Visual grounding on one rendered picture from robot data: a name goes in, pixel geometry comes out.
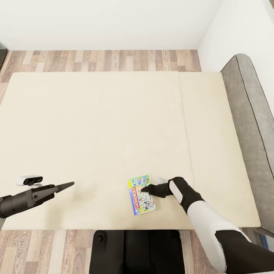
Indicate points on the door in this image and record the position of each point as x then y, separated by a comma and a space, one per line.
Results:
259, 237

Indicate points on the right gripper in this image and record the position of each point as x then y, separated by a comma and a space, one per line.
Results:
155, 190

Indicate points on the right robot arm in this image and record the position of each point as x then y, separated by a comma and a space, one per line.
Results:
228, 249

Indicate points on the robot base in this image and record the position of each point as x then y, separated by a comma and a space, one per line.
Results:
157, 251

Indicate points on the bed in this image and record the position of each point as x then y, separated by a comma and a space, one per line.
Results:
100, 129

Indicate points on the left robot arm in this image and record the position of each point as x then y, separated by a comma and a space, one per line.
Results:
35, 195

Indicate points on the board game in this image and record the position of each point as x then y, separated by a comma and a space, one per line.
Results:
142, 202

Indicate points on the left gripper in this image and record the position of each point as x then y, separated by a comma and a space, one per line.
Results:
37, 196

